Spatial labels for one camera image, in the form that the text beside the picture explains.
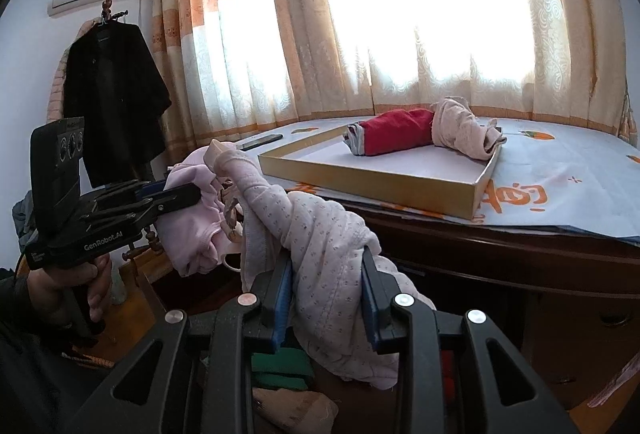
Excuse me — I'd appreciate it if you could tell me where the light pink underwear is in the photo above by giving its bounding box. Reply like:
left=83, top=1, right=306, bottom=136
left=155, top=147, right=241, bottom=277

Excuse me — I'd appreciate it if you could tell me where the beige pink dotted garment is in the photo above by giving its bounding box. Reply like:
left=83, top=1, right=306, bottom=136
left=204, top=140, right=425, bottom=391

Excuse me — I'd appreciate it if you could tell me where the dusty pink dotted underwear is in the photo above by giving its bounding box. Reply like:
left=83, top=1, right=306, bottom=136
left=431, top=98, right=506, bottom=161

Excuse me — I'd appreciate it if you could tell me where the red grey underwear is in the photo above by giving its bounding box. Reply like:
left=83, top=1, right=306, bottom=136
left=343, top=108, right=435, bottom=157

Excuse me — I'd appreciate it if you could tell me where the green black striped underwear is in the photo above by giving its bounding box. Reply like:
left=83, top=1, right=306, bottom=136
left=250, top=347, right=316, bottom=391

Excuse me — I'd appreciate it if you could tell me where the person left hand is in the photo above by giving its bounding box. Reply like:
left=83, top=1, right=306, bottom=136
left=26, top=254, right=112, bottom=322

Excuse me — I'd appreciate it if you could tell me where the black hanging coat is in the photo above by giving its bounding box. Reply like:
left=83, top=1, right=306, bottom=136
left=63, top=22, right=171, bottom=188

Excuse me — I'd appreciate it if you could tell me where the black smartphone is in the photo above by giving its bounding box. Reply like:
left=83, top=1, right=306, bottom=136
left=236, top=134, right=283, bottom=151

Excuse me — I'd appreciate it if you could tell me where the shallow cardboard box tray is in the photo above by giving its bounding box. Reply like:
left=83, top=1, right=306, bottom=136
left=258, top=126, right=500, bottom=219

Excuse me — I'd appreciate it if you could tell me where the white persimmon print tablecloth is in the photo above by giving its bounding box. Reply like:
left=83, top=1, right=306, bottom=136
left=249, top=119, right=639, bottom=243

